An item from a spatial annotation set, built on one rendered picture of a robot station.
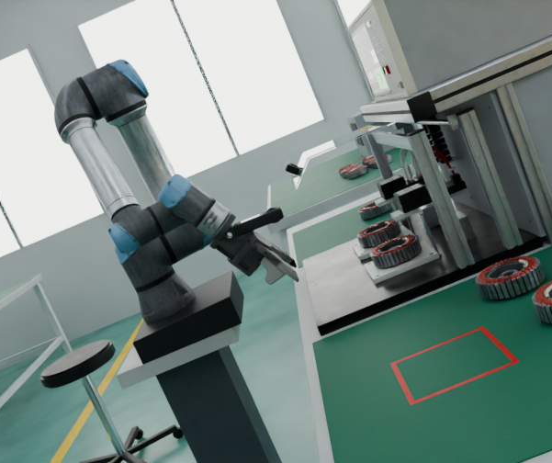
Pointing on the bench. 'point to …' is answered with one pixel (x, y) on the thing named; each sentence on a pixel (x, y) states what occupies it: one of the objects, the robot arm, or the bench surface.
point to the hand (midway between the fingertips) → (298, 271)
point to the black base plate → (391, 287)
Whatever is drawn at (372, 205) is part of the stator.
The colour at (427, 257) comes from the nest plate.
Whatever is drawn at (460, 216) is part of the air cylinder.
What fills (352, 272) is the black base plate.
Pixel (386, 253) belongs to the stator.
